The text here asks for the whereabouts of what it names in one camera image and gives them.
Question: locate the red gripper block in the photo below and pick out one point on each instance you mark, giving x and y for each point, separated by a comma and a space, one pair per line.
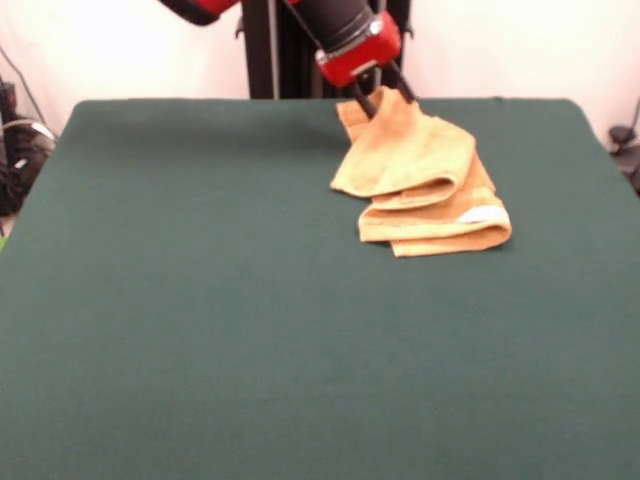
360, 57

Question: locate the tan terry towel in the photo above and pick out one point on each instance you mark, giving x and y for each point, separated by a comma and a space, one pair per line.
415, 165

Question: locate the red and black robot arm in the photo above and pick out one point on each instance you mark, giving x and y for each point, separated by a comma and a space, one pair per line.
340, 20

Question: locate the dark green table cloth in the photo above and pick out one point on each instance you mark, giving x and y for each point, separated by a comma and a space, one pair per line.
200, 300

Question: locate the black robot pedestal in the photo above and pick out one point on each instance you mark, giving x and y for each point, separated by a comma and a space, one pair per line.
260, 60

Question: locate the grey pedestal leg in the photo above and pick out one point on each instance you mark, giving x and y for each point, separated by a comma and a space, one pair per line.
622, 135

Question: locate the black red-switch power strip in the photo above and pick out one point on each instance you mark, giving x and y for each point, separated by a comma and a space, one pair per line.
7, 95

